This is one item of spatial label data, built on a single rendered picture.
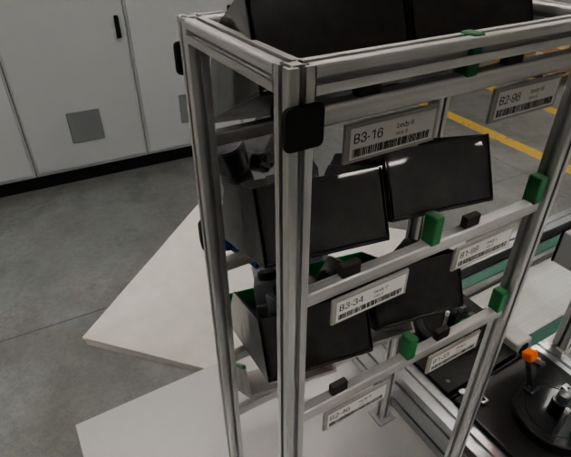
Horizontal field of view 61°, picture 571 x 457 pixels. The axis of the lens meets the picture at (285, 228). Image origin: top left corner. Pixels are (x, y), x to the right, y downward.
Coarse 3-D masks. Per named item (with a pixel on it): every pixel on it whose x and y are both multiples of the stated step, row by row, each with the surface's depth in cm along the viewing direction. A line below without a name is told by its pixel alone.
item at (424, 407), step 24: (360, 360) 108; (552, 360) 99; (408, 384) 94; (432, 384) 94; (408, 408) 97; (432, 408) 90; (456, 408) 90; (432, 432) 91; (480, 432) 86; (480, 456) 82; (504, 456) 82
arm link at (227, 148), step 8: (232, 144) 77; (240, 144) 77; (224, 152) 76; (232, 152) 76; (240, 152) 78; (248, 152) 83; (256, 152) 84; (264, 152) 84; (272, 152) 88; (224, 160) 77; (232, 160) 78; (240, 160) 79; (248, 160) 82; (256, 160) 84; (264, 160) 84; (272, 160) 87; (224, 168) 79; (232, 168) 79; (240, 168) 80; (248, 168) 82; (224, 176) 81; (232, 176) 80; (240, 176) 81
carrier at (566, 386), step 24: (504, 384) 93; (552, 384) 91; (480, 408) 89; (504, 408) 89; (528, 408) 86; (552, 408) 84; (504, 432) 85; (528, 432) 83; (552, 432) 83; (528, 456) 81; (552, 456) 81
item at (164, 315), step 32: (192, 224) 159; (160, 256) 145; (192, 256) 145; (128, 288) 133; (160, 288) 133; (192, 288) 133; (128, 320) 123; (160, 320) 123; (192, 320) 123; (128, 352) 116; (160, 352) 114; (192, 352) 114
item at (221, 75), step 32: (256, 0) 34; (288, 0) 35; (320, 0) 35; (352, 0) 36; (384, 0) 37; (256, 32) 34; (288, 32) 35; (320, 32) 36; (352, 32) 36; (384, 32) 37; (224, 64) 43; (224, 96) 46; (256, 96) 36; (320, 96) 44
